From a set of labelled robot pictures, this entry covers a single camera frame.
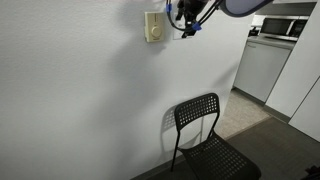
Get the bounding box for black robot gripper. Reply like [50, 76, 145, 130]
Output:
[175, 0, 208, 38]

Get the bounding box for small black countertop appliance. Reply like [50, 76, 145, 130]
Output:
[248, 27, 260, 37]

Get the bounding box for white kitchen base cabinet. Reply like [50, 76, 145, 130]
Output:
[233, 37, 295, 102]

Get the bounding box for stainless steel microwave oven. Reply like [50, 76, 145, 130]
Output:
[260, 16, 309, 41]

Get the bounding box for black perforated metal chair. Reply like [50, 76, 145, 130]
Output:
[171, 93, 262, 180]

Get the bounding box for dark object floor corner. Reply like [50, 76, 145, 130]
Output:
[301, 166, 320, 180]

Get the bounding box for black cable blue ties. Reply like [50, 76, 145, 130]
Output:
[166, 0, 224, 32]

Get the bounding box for white double switch plate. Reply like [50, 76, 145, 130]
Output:
[173, 13, 185, 40]

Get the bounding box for beige wall thermostat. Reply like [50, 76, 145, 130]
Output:
[144, 12, 165, 43]

